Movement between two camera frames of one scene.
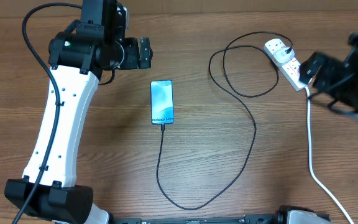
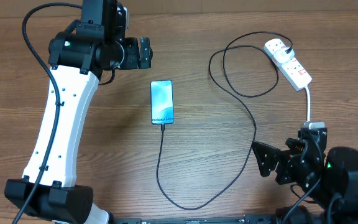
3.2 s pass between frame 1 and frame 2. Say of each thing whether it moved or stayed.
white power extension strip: stayed
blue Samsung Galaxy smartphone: stayed
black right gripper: moved
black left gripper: stayed
